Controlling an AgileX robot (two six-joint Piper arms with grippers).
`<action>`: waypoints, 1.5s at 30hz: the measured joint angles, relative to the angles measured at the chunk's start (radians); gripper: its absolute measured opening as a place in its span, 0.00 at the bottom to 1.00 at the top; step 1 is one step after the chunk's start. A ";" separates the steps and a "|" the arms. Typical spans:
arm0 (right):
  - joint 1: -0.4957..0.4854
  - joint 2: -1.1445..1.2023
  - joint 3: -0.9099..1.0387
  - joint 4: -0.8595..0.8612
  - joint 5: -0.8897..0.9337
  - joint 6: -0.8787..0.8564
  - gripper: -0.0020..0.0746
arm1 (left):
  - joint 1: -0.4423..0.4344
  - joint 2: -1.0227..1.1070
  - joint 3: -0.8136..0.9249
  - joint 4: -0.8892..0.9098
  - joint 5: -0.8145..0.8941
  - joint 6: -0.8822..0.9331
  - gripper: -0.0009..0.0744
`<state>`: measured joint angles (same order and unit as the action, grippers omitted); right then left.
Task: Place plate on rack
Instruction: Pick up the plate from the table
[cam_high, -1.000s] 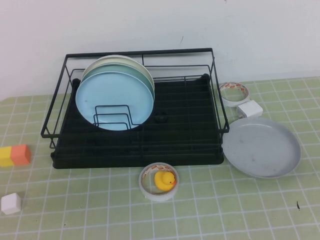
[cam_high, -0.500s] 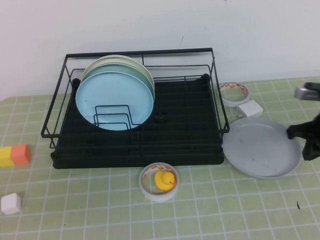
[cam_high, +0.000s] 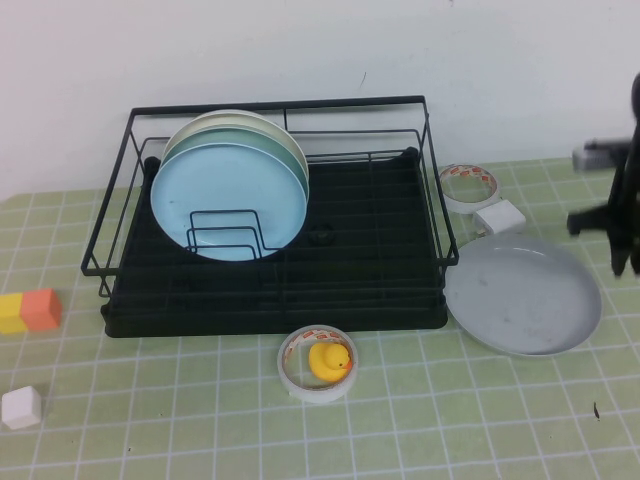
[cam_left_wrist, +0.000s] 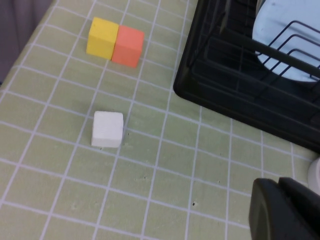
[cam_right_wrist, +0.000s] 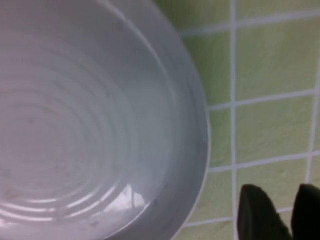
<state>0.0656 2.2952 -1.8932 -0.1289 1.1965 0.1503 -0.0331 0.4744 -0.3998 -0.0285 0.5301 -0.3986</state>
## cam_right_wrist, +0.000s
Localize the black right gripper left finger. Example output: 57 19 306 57
237 184 293 240

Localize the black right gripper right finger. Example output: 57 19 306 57
292 184 320 240

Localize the grey plate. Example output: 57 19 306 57
0 0 212 240

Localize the green checked tablecloth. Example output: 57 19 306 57
149 0 320 240

